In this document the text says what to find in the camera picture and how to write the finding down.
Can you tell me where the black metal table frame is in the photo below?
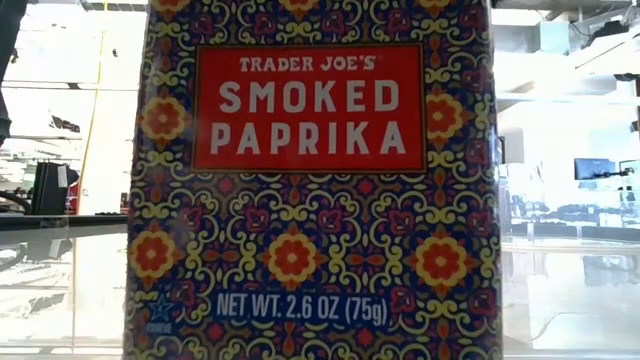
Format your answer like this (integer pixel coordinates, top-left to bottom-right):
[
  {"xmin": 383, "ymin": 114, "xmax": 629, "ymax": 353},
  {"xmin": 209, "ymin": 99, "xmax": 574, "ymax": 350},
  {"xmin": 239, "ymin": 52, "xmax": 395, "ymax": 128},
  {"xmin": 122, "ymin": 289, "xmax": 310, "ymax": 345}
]
[{"xmin": 0, "ymin": 214, "xmax": 129, "ymax": 232}]

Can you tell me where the black monitor back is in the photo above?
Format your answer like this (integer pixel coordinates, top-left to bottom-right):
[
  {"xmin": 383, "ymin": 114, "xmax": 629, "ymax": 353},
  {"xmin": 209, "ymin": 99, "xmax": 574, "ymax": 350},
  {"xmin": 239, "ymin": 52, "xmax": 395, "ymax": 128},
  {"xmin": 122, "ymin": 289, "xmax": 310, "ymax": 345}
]
[{"xmin": 31, "ymin": 160, "xmax": 80, "ymax": 217}]

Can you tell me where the red-lid smoked paprika tin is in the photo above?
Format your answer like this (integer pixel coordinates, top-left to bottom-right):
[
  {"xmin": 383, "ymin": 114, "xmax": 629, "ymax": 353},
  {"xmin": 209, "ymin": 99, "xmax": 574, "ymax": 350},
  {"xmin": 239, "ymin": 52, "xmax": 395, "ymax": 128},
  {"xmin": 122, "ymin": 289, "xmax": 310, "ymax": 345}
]
[{"xmin": 122, "ymin": 0, "xmax": 504, "ymax": 360}]

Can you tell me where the blue-screen monitor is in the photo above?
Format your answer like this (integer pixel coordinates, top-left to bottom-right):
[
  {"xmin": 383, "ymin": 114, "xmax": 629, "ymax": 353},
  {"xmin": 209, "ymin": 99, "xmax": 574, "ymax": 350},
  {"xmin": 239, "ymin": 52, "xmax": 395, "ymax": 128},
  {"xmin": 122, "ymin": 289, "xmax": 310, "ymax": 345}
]
[{"xmin": 573, "ymin": 157, "xmax": 617, "ymax": 182}]

